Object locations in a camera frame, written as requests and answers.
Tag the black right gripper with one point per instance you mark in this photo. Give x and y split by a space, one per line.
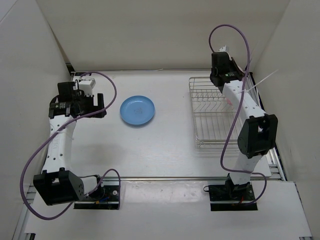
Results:
232 63

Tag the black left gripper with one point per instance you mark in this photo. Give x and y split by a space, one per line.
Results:
93 108

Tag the pink plastic plate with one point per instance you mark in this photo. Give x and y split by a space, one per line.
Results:
229 101

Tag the blue plastic plate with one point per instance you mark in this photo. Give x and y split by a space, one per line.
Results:
137 110

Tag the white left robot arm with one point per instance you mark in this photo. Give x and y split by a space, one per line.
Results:
56 183

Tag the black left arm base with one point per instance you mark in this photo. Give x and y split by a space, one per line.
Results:
107 199

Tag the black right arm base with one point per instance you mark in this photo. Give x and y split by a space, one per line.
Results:
222 201

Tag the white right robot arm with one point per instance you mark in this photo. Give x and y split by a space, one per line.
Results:
259 129

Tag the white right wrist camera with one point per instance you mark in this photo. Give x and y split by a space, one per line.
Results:
224 49

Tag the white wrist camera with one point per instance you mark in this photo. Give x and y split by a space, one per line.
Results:
224 49
86 85

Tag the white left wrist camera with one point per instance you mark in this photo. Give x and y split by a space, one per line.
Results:
86 85

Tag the metal wire dish rack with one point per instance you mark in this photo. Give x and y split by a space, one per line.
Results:
212 113

